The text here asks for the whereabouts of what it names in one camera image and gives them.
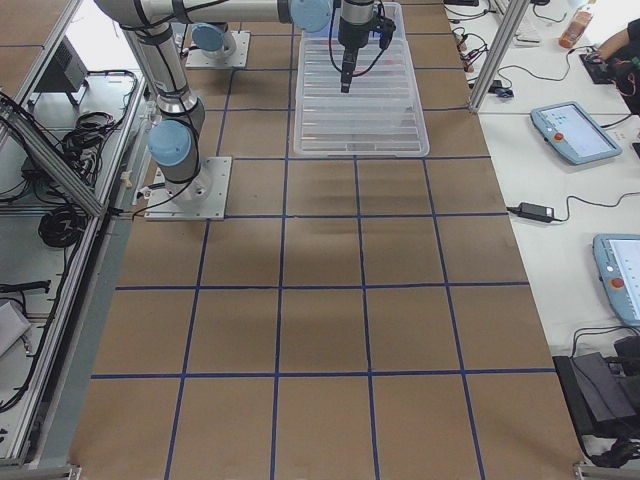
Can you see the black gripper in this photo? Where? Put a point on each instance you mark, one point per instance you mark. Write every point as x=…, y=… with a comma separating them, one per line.
x=350, y=32

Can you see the clear plastic box lid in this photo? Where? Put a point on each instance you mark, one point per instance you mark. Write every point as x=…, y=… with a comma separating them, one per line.
x=381, y=114

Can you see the person forearm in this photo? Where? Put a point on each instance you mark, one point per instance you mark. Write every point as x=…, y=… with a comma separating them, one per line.
x=616, y=42

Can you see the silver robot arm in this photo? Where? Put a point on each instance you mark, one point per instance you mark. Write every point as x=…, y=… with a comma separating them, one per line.
x=149, y=23

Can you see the clear plastic storage box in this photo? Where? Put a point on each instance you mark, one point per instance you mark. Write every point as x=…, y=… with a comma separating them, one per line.
x=392, y=10

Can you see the blue teach pendant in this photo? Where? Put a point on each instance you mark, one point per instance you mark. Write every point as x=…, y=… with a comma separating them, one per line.
x=617, y=260
x=573, y=133

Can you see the orange bottle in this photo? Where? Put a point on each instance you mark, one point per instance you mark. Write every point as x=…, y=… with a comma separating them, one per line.
x=577, y=26

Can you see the black power adapter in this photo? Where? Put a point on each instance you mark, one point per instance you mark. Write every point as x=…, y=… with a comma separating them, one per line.
x=533, y=212

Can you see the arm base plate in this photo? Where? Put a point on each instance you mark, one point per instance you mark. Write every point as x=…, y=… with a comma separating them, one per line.
x=204, y=199
x=219, y=51

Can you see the aluminium frame post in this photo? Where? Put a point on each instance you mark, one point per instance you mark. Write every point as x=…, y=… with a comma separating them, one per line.
x=497, y=50

